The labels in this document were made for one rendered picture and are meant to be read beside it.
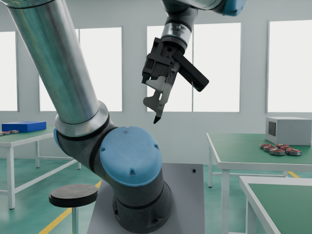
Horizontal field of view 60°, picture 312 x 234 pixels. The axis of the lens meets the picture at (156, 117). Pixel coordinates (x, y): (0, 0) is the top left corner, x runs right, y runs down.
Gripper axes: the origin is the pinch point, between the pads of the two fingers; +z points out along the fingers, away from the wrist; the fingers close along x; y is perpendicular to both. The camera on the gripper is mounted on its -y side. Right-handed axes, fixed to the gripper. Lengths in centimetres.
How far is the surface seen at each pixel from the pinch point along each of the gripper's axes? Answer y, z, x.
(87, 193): 28, 25, -132
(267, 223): -50, 14, -39
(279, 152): -103, -47, -143
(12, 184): 127, 41, -256
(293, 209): -64, 5, -47
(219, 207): -99, 1, -248
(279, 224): -52, 13, -36
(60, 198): 44, 32, -126
